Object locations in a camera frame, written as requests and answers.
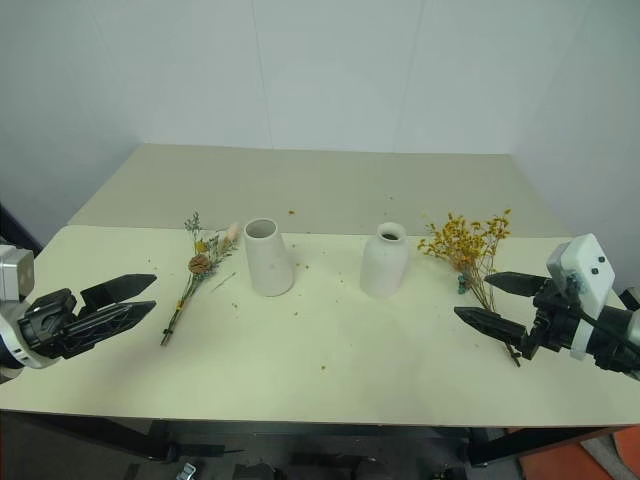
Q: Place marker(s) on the dark object beside table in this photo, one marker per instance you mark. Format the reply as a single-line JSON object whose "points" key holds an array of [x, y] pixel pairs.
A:
{"points": [[10, 225]]}

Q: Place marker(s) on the white bottle-shaped ceramic vase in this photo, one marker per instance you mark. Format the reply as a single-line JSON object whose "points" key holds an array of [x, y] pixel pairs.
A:
{"points": [[382, 265]]}

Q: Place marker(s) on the orange floor object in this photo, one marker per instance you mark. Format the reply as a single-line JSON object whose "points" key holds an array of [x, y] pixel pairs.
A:
{"points": [[590, 457]]}

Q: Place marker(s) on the white conical ceramic vase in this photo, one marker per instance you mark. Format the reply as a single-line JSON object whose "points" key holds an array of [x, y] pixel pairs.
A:
{"points": [[267, 265]]}

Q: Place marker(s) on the yellow dried flower bouquet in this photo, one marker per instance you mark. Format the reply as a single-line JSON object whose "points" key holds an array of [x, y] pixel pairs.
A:
{"points": [[467, 241]]}

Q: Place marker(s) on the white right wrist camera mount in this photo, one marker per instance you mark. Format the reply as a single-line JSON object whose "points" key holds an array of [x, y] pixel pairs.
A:
{"points": [[582, 265]]}

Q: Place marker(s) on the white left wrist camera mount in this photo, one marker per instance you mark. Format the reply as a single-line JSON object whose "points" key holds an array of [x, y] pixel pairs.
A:
{"points": [[12, 272]]}

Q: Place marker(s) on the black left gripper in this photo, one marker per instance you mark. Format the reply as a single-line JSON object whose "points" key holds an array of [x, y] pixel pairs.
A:
{"points": [[47, 320]]}

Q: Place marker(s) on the dried bouquet with pinecone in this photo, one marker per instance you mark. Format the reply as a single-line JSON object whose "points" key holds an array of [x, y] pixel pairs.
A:
{"points": [[200, 264]]}

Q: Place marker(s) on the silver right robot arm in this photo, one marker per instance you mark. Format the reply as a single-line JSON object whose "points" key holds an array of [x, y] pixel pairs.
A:
{"points": [[612, 332]]}

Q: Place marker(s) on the black table frame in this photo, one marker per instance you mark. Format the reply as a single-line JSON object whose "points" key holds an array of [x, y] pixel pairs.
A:
{"points": [[320, 434]]}

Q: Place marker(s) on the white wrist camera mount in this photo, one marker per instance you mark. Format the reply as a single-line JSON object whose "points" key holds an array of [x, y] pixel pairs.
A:
{"points": [[12, 272], [582, 265]]}

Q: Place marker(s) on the cream table cover sheet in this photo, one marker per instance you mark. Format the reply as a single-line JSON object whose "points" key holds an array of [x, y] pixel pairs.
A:
{"points": [[320, 345]]}

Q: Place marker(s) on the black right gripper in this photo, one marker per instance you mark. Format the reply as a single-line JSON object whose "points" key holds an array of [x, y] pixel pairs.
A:
{"points": [[552, 327]]}

